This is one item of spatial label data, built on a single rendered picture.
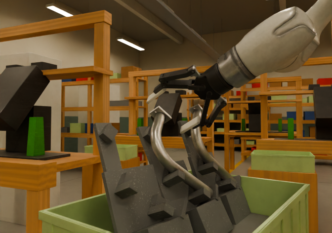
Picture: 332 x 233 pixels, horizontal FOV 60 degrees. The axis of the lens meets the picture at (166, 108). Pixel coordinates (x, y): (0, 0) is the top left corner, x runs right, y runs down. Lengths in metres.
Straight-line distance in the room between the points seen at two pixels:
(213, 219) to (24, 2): 8.11
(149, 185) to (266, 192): 0.43
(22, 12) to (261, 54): 8.00
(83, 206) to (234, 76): 0.47
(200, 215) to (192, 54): 11.42
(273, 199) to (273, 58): 0.50
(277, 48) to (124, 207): 0.47
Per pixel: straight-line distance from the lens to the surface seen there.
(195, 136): 0.88
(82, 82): 6.61
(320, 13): 0.81
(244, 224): 0.92
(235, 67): 0.67
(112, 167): 0.68
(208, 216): 0.79
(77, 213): 0.74
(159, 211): 0.68
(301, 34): 0.66
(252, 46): 0.66
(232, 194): 0.95
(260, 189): 1.02
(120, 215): 0.67
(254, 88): 8.15
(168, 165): 0.76
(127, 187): 0.63
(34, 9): 8.74
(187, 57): 12.13
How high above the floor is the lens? 1.15
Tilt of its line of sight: 2 degrees up
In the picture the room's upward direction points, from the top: straight up
